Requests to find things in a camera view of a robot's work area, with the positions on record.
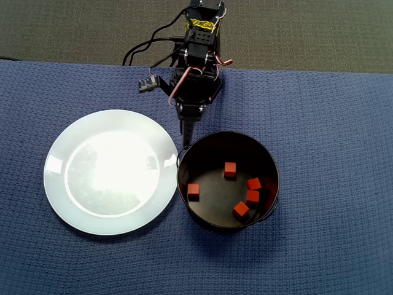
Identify thin black camera cable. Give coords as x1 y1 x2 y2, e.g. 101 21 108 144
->
127 7 193 79

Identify black bucket with wire handle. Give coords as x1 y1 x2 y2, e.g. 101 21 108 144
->
176 131 281 235

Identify small wrist camera board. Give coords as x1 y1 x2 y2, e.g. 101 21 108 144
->
138 76 160 93

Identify yellow patterned tape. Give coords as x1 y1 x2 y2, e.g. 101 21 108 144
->
185 18 217 31

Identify blue woven tablecloth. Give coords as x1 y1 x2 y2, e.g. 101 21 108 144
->
0 60 393 295

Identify white round plate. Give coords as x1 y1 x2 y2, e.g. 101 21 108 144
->
43 109 179 236

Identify black cable with plug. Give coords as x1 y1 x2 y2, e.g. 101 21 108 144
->
122 36 187 67

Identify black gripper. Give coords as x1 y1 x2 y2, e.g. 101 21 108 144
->
176 102 207 148

